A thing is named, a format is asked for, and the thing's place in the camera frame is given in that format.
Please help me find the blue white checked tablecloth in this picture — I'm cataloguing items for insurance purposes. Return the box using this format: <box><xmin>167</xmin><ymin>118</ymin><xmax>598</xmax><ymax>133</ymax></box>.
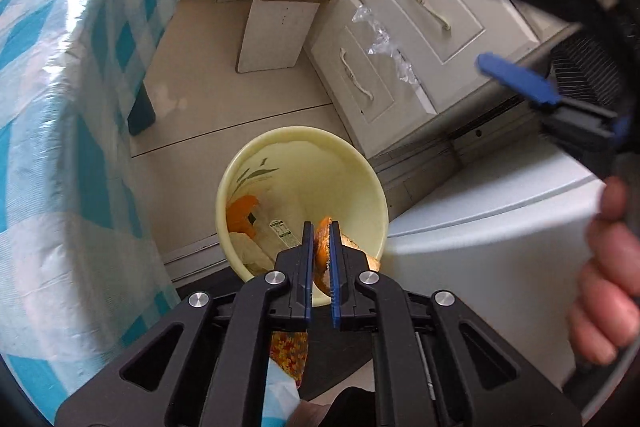
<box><xmin>0</xmin><ymin>0</ymin><xmax>181</xmax><ymax>425</ymax></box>

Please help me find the cream cabinet with drawers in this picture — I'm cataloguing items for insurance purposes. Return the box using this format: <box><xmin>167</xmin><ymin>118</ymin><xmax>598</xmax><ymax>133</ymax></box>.
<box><xmin>292</xmin><ymin>0</ymin><xmax>616</xmax><ymax>160</ymax></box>

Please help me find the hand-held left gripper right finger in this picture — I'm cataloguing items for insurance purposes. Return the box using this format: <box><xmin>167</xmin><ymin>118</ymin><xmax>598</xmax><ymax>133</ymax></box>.
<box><xmin>330</xmin><ymin>221</ymin><xmax>583</xmax><ymax>427</ymax></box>

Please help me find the colourful patterned mat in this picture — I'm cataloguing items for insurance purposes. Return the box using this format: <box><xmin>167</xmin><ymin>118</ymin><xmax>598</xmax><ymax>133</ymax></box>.
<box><xmin>270</xmin><ymin>331</ymin><xmax>308</xmax><ymax>390</ymax></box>

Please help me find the pale blue plastic sheet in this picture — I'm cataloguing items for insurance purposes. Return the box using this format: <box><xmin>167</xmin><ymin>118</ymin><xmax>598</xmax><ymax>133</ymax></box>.
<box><xmin>262</xmin><ymin>359</ymin><xmax>303</xmax><ymax>427</ymax></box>

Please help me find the small cream drawer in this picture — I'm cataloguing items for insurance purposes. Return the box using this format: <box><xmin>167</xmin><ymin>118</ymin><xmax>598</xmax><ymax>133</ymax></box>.
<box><xmin>305</xmin><ymin>0</ymin><xmax>437</xmax><ymax>158</ymax></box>

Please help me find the large cream drawer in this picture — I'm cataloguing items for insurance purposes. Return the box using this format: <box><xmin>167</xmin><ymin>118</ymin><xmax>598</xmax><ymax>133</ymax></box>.
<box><xmin>350</xmin><ymin>0</ymin><xmax>541</xmax><ymax>112</ymax></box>

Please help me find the person's right hand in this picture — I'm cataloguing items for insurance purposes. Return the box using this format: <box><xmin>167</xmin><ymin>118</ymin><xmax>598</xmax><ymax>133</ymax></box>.
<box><xmin>567</xmin><ymin>177</ymin><xmax>640</xmax><ymax>365</ymax></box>

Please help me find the crumpled clear plastic wrap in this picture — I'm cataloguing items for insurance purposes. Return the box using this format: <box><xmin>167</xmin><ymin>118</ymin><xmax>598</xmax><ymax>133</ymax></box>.
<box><xmin>351</xmin><ymin>4</ymin><xmax>422</xmax><ymax>88</ymax></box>

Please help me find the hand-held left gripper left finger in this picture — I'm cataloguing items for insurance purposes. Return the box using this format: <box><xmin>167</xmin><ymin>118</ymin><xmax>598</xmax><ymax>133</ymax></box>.
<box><xmin>54</xmin><ymin>221</ymin><xmax>315</xmax><ymax>427</ymax></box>

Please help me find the orange peel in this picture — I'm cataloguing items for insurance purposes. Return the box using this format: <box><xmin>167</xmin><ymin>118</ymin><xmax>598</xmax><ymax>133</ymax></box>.
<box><xmin>312</xmin><ymin>216</ymin><xmax>381</xmax><ymax>298</ymax></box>

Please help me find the orange snack wrapper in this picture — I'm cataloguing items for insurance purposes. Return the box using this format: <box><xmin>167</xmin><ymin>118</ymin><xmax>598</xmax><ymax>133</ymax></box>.
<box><xmin>226</xmin><ymin>194</ymin><xmax>263</xmax><ymax>238</ymax></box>

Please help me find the pale yellow plastic bin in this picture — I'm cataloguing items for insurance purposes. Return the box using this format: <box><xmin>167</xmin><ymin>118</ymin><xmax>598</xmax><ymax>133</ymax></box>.
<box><xmin>216</xmin><ymin>126</ymin><xmax>390</xmax><ymax>308</ymax></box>

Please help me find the white paper tissue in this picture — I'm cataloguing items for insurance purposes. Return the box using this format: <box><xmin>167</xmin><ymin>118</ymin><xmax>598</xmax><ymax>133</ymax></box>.
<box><xmin>230</xmin><ymin>232</ymin><xmax>281</xmax><ymax>275</ymax></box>

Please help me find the dark floor mat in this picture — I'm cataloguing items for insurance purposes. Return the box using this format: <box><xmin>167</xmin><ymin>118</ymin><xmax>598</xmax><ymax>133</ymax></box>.
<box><xmin>300</xmin><ymin>342</ymin><xmax>376</xmax><ymax>400</ymax></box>

